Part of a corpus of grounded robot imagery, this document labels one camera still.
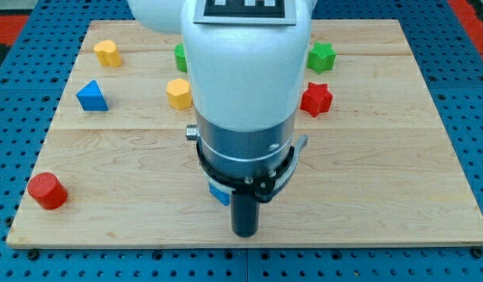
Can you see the blue cube block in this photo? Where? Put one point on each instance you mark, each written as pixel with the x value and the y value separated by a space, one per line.
pixel 222 197

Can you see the green block behind arm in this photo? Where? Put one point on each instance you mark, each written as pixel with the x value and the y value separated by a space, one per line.
pixel 180 58

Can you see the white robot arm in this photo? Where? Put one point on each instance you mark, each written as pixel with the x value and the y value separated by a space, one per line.
pixel 245 62

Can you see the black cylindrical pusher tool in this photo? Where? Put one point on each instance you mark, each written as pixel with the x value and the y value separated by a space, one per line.
pixel 245 214

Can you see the yellow hexagon block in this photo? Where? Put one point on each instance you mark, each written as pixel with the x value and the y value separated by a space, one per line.
pixel 179 94

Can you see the red star block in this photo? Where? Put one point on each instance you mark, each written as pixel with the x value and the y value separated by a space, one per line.
pixel 316 99

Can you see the green star block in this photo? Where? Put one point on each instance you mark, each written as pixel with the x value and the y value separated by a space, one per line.
pixel 321 57

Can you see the fiducial marker tag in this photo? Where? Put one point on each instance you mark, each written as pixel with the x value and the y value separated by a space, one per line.
pixel 245 12

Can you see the wooden board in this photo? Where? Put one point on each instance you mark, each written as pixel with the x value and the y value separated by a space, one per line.
pixel 378 169

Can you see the blue triangle block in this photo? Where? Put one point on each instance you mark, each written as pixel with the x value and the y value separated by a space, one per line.
pixel 91 98

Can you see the yellow heart block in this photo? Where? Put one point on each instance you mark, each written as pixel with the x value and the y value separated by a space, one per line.
pixel 107 54

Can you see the red cylinder block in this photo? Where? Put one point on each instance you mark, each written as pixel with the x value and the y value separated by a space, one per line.
pixel 47 190

